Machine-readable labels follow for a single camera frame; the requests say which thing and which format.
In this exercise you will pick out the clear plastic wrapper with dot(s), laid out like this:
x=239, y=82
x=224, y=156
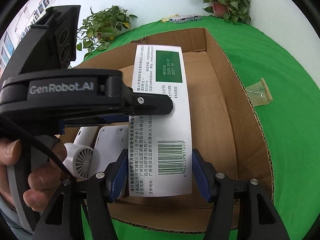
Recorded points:
x=260, y=93

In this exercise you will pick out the white plastic device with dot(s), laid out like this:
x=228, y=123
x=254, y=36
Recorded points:
x=110, y=145

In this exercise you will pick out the green tablecloth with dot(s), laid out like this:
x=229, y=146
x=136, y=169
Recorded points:
x=275, y=55

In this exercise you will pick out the large leafy potted plant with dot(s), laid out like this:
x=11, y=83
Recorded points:
x=105, y=27

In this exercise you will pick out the small yellow packet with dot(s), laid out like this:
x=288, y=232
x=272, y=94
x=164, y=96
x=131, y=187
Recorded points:
x=165, y=20

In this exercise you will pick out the row of portrait photos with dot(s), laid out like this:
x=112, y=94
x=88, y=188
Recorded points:
x=46, y=2

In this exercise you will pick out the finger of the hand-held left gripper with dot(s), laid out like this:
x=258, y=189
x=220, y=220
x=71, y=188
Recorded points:
x=117, y=118
x=150, y=105

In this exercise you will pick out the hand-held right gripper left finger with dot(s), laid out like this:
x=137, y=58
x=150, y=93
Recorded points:
x=118, y=172

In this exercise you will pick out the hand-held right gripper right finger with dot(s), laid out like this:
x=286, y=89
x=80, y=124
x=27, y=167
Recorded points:
x=200, y=177

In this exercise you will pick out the large cardboard tray box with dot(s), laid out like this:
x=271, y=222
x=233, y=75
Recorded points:
x=220, y=130

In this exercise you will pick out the white medicine box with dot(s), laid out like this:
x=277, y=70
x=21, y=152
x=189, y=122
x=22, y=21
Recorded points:
x=170, y=120

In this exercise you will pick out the white handheld fan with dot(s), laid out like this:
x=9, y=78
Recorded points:
x=80, y=160

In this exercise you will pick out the rows of framed wall documents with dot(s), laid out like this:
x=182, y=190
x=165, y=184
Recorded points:
x=8, y=45

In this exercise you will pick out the person's left hand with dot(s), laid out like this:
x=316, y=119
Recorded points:
x=42, y=180

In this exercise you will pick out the patterned tissue pack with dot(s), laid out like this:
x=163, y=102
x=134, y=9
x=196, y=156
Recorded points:
x=186, y=18

